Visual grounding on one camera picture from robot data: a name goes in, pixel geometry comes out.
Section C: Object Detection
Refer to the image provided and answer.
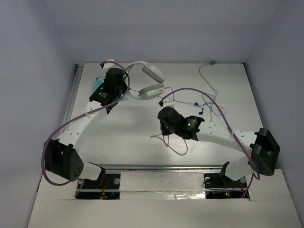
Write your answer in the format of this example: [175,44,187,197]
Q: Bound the grey headphone cable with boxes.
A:
[149,63,226,156]

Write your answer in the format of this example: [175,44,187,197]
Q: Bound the white over-ear headphones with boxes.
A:
[125,61,165,100]

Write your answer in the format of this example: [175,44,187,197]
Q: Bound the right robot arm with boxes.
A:
[157,106,280,187]

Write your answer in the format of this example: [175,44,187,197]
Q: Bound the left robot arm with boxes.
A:
[41,68,130,187]

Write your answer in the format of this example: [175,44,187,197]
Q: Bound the teal cat-ear headphones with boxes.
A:
[92,77,104,92]

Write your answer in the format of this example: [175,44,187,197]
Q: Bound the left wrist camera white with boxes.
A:
[100,58,116,72]

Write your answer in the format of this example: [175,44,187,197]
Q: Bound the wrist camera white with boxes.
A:
[100,58,116,72]
[159,99,174,108]

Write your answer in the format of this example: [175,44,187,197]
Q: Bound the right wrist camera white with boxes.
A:
[159,99,174,108]

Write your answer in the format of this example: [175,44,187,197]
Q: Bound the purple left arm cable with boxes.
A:
[41,61,131,198]

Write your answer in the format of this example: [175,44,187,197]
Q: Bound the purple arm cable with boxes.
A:
[161,88,261,198]
[41,61,131,198]

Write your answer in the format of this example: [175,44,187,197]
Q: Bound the blue earbuds with cable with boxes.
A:
[129,89,227,118]

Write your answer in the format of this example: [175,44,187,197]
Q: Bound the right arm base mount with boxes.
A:
[202,162,250,199]

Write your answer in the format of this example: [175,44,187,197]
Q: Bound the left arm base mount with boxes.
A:
[75,168,121,200]

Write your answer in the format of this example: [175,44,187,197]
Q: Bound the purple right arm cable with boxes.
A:
[161,88,261,198]

